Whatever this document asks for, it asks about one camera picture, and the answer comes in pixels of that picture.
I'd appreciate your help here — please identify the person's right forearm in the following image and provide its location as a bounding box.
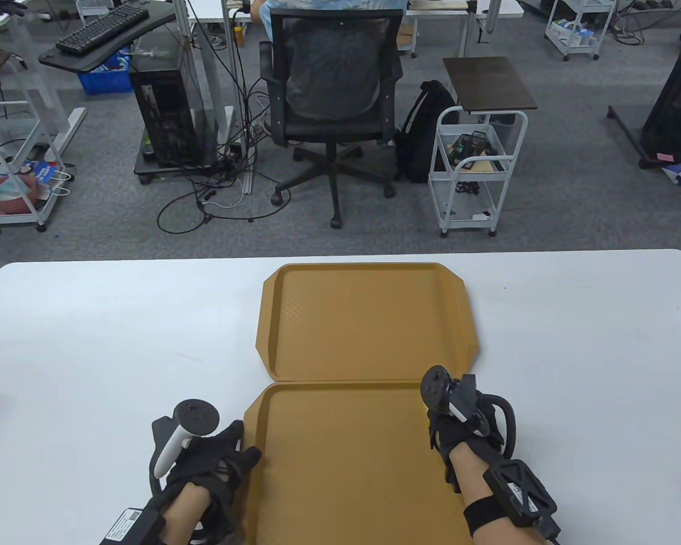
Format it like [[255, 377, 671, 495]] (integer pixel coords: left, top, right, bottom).
[[448, 445, 552, 545]]

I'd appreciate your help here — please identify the black rolling tower stand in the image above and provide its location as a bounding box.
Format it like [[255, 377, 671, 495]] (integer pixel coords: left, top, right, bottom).
[[134, 152, 246, 185]]

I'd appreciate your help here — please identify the black gear in cart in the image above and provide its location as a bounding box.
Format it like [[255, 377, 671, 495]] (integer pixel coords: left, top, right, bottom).
[[450, 131, 498, 158]]

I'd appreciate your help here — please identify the white office desk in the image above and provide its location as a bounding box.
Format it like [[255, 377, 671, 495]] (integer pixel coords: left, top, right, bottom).
[[188, 0, 526, 149]]

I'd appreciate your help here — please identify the black computer tower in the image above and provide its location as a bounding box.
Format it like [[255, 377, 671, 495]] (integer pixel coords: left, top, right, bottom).
[[129, 55, 217, 169]]

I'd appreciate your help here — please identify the white rolling cart with bags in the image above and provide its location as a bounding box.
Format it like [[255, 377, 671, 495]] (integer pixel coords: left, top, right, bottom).
[[0, 101, 64, 235]]

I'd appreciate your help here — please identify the black wrist camera with strap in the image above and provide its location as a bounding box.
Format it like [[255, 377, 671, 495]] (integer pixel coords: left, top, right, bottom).
[[464, 459, 563, 544]]

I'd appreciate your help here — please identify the brown top side table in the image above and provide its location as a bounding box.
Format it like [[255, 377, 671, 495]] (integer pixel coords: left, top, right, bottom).
[[443, 57, 538, 127]]

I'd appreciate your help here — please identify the white wire rolling cart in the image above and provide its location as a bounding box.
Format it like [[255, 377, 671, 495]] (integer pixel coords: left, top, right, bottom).
[[428, 108, 529, 238]]

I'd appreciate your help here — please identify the white and black glove-mounted controller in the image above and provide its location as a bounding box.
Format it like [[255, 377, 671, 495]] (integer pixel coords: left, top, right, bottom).
[[149, 400, 221, 496]]

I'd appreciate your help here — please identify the person's left hand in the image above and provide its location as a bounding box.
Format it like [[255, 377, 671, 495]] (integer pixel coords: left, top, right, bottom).
[[159, 420, 262, 514]]

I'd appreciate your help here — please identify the black mesh office chair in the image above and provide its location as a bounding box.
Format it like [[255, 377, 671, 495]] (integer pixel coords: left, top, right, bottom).
[[259, 10, 405, 229]]

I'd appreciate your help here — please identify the black backpack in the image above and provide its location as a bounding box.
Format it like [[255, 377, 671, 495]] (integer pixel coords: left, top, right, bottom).
[[396, 80, 461, 184]]

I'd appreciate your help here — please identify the black keyboard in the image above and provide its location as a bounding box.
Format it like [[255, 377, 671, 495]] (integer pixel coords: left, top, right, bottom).
[[56, 2, 151, 56]]

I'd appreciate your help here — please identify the brown plastic tray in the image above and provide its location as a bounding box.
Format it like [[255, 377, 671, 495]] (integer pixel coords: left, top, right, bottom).
[[243, 381, 476, 545], [255, 262, 481, 383]]

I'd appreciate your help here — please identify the person's left forearm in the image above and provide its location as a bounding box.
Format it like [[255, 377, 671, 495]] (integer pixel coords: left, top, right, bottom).
[[158, 483, 217, 545]]

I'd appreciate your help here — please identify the black wrist camera, white label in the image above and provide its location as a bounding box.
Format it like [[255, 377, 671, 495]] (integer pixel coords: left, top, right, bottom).
[[99, 494, 168, 545]]

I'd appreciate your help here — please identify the small white rolling cart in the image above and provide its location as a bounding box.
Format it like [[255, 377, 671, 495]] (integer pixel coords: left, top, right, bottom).
[[545, 0, 608, 62]]

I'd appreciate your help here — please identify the bundle of floor cables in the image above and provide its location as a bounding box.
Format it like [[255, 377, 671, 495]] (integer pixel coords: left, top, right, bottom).
[[157, 74, 297, 234]]

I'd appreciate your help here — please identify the blue and red bag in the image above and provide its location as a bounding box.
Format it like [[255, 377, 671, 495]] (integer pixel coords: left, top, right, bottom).
[[0, 161, 70, 215]]

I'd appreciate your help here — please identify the blue plastic crate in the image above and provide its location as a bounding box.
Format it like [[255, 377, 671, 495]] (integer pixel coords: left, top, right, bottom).
[[78, 52, 134, 96]]

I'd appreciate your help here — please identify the person's right hand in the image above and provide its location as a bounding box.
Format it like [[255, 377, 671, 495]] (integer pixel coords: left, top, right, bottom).
[[428, 406, 506, 494]]

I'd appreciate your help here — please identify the black standing desk top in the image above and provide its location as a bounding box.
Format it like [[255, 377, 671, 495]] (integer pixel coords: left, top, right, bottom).
[[38, 0, 178, 74]]

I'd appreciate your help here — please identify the black equipment stand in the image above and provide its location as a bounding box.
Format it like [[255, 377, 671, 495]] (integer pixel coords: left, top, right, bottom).
[[607, 31, 681, 170]]

